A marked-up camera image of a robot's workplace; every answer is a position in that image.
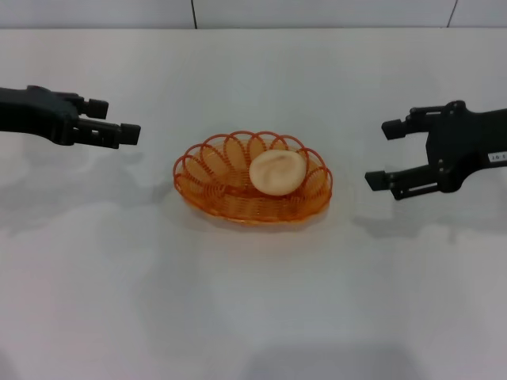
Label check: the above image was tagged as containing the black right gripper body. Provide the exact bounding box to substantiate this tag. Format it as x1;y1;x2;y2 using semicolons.
425;99;507;196

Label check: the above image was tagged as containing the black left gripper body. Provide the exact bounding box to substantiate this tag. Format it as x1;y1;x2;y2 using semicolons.
0;84;90;148

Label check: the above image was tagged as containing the pale round bread bun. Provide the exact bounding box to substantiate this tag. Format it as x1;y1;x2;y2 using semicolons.
248;149;308;197

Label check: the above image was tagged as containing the orange plastic woven basket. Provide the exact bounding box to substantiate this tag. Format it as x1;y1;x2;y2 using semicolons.
171;129;334;227

